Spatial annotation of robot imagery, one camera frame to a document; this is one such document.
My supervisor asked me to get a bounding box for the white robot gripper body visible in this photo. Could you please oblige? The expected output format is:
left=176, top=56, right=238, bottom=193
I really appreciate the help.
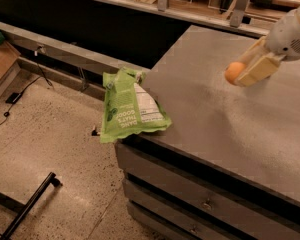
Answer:
left=266, top=6, right=300, bottom=61

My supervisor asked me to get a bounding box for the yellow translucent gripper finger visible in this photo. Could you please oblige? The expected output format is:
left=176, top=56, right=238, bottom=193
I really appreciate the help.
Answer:
left=239, top=37, right=268, bottom=64
left=234, top=54, right=281, bottom=87

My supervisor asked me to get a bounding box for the orange fruit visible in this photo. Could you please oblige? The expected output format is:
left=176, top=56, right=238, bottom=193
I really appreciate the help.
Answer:
left=224, top=62, right=246, bottom=85

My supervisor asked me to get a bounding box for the green rice chip bag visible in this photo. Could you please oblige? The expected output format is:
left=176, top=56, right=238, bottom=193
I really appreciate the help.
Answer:
left=100, top=67, right=172, bottom=143

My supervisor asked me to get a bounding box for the grey drawer cabinet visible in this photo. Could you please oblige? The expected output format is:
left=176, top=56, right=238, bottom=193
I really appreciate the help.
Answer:
left=114, top=140, right=300, bottom=240

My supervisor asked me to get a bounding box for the upper drawer knob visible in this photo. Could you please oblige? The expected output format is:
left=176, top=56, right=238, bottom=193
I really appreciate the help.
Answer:
left=202, top=199, right=212, bottom=210

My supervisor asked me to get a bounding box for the drawer knob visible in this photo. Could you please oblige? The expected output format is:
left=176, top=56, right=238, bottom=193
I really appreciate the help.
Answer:
left=202, top=199, right=212, bottom=210
left=189, top=227, right=198, bottom=235

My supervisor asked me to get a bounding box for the lower drawer knob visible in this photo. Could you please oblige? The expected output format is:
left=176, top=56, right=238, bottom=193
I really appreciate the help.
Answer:
left=189, top=227, right=198, bottom=235

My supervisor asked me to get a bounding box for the cardboard box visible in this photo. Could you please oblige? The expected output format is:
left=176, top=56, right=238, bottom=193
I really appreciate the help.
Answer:
left=0, top=41, right=20, bottom=96

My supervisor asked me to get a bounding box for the black metal stand leg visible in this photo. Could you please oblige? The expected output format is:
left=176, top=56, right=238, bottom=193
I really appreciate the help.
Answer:
left=0, top=172, right=62, bottom=240

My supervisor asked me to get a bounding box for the grey metal shelf rail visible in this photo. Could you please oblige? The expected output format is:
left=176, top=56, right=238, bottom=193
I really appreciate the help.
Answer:
left=0, top=18, right=151, bottom=100

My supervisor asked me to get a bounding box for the black power adapter with cable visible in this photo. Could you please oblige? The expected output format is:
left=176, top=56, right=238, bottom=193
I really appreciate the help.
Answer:
left=0, top=65, right=53, bottom=126

